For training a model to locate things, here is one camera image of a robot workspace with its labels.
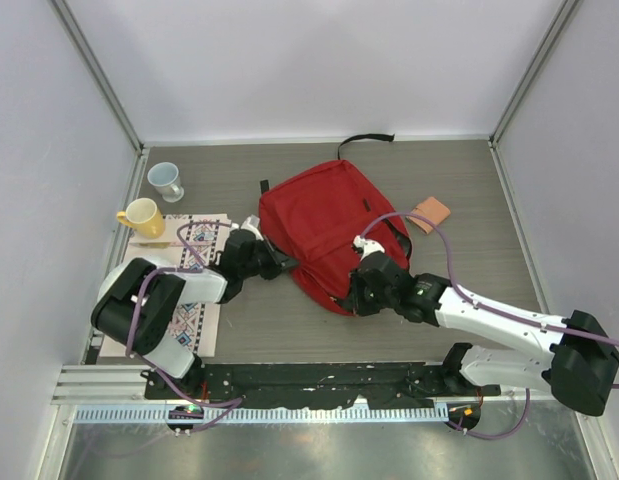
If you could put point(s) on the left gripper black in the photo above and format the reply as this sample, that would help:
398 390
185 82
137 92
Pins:
277 259

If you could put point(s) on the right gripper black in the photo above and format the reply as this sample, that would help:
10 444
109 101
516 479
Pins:
354 300

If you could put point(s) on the red backpack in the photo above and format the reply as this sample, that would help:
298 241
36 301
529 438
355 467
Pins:
313 218

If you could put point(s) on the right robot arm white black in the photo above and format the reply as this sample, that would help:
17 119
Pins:
573 358

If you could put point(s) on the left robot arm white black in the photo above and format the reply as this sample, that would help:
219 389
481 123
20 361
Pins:
138 300

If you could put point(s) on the patterned placemat cloth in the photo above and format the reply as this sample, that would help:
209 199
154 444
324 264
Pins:
194 325

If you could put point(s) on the light blue cup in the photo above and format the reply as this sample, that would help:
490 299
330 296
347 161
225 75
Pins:
164 177

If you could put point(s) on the yellow mug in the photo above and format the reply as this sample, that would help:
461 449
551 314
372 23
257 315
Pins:
144 217

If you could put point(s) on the white paper plate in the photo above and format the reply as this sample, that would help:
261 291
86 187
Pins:
120 283

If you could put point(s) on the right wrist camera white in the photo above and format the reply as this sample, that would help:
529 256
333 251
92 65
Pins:
365 247

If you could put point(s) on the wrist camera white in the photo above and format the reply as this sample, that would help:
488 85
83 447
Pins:
365 247
251 224

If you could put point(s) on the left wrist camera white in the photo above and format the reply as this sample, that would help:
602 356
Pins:
251 224

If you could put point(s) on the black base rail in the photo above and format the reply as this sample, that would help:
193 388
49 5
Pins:
325 386

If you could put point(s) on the white cable duct strip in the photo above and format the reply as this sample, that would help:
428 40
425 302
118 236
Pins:
182 414

